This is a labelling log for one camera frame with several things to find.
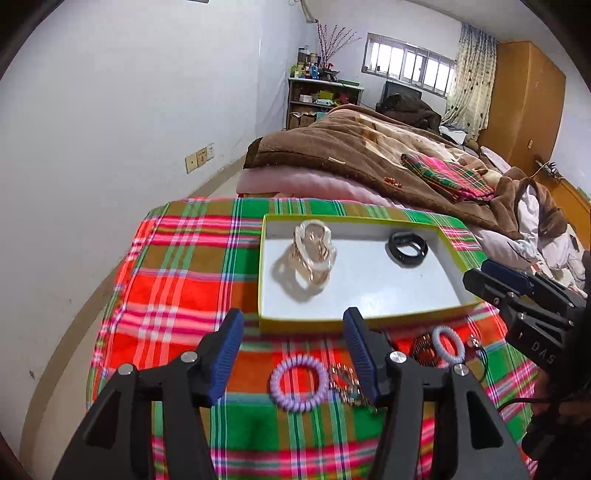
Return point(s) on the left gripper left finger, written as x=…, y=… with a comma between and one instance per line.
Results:
x=113, y=441

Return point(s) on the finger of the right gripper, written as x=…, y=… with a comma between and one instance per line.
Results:
x=540, y=288
x=493, y=291

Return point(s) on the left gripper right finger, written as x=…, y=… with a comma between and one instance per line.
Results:
x=471, y=440

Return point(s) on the black wristband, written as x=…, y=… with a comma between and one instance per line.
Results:
x=408, y=248

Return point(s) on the pearly white hair claw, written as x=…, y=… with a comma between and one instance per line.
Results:
x=304, y=268

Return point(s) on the white quilt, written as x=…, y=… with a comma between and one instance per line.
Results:
x=547, y=243

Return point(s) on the folded plaid cloth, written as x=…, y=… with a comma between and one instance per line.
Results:
x=452, y=180

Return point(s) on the yellow shallow cardboard box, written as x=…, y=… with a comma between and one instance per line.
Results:
x=365, y=276

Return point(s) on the patterned curtain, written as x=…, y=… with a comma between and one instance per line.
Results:
x=468, y=104

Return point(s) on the brown fleece blanket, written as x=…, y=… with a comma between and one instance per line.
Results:
x=362, y=145

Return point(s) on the orange wooden wardrobe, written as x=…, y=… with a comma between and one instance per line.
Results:
x=526, y=106

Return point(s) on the dark chair with clothes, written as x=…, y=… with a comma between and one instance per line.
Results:
x=405, y=104

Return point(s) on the window with bars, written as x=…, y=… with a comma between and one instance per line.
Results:
x=397, y=60

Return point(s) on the wooden shelf unit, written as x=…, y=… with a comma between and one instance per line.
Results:
x=311, y=99

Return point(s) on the dried branch bouquet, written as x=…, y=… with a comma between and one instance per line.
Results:
x=331, y=40

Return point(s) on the bead charm keychain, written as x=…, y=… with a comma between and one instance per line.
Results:
x=343, y=381

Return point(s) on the wall socket plate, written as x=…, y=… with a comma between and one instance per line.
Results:
x=199, y=158

